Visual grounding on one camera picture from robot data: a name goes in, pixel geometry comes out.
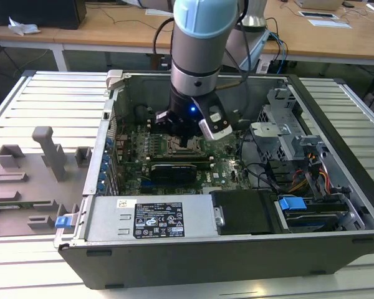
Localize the metal socket cover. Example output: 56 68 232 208
167 133 205 155

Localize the CPU socket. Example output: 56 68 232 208
166 133 206 156

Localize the black graphics card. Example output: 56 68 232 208
150 162 198 184

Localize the green motherboard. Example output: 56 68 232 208
115 123 253 196

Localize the white paper sheet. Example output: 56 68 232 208
145 8 175 16
308 19 352 29

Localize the metal drive cage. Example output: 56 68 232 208
249 88 325 163

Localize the wooden desk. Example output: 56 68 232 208
0 0 374 66

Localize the black plastic shroud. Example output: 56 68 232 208
211 190 283 236

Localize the silver power supply unit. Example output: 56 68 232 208
86 196 219 242

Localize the blue disk carrier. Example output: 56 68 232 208
279 196 306 211

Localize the black PC case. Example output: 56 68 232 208
53 70 374 290

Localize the white framed dark panel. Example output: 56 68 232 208
299 11 339 19

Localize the black box on desk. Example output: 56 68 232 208
0 0 87 31

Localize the grey parts rack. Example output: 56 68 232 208
0 126 93 237

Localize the crumpled white paper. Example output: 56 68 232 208
7 16 41 36

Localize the green RAM stick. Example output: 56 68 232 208
0 201 52 210

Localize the small wrist camera box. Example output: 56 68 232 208
155 110 176 126

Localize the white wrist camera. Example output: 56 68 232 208
198 104 234 141

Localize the black cable bundle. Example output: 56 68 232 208
239 130 281 191

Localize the blue cable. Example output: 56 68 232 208
267 30 289 74

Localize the coloured wire bundle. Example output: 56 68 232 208
288 168 331 194

